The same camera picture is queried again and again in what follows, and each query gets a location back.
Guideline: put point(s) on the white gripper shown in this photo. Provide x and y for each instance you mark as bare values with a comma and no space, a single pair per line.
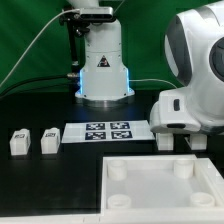
170,115

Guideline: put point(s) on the white square tabletop tray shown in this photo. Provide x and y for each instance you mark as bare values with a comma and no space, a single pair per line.
160,182

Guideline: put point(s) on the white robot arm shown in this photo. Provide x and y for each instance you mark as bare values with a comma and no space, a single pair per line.
194,49

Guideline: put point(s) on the white marker sheet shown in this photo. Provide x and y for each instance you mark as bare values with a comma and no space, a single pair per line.
107,131

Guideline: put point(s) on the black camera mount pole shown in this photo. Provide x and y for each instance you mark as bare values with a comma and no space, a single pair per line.
76,29

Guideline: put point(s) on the grey depth camera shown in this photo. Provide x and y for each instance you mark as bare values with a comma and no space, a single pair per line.
96,13

